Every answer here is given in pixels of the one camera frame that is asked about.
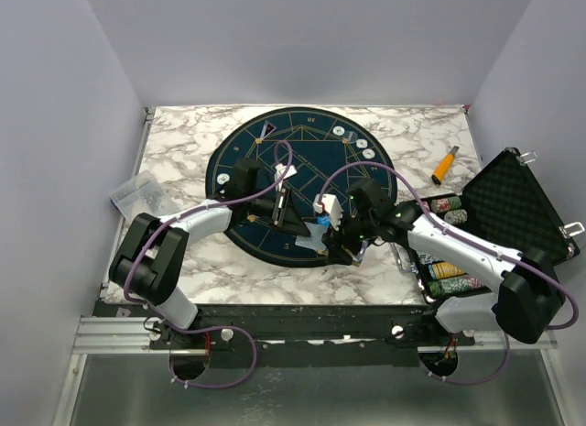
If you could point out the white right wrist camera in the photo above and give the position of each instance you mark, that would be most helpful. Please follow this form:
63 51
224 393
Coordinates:
328 205

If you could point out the clear big blind button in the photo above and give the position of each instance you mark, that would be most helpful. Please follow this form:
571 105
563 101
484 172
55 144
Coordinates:
349 137

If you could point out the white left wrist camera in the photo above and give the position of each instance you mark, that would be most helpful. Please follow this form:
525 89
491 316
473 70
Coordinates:
284 172

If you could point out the clear plastic screw box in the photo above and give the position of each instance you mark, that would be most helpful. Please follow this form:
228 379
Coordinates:
141 194

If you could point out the yellow utility knife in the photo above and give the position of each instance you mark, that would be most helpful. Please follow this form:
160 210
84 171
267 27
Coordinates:
441 170

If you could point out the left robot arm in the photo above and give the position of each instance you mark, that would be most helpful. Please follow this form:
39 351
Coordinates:
148 262

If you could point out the aluminium frame rail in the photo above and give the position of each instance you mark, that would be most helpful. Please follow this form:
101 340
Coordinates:
120 336

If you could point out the yellow chip stack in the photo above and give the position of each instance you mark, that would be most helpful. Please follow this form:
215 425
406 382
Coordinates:
444 270

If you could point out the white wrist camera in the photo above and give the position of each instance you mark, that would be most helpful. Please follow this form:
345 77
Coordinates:
328 205
284 172

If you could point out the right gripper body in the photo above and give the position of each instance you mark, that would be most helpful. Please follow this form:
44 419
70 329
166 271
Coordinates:
352 233

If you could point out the round blue poker mat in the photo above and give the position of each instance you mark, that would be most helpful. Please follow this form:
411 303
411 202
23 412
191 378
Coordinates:
318 154

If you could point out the black poker chip case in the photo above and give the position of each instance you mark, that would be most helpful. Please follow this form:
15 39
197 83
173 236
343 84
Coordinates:
507 207

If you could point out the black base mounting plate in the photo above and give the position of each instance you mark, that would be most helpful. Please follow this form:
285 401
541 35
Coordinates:
230 336

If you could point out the deck of playing cards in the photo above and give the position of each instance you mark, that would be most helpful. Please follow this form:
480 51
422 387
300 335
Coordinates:
314 240

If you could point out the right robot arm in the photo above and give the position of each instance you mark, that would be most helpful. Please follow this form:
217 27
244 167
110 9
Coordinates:
522 296

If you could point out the dark green chip stack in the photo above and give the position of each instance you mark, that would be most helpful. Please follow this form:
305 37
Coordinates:
445 204

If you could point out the blue small blind button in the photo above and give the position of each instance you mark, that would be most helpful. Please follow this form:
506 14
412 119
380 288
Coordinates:
324 220

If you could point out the white grey chip stack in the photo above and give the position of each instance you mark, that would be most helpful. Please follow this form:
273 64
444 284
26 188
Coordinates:
456 217

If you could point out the blue playing card box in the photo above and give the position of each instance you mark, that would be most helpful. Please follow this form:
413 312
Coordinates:
358 254

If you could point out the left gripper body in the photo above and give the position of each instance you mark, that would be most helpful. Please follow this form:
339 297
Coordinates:
267 207

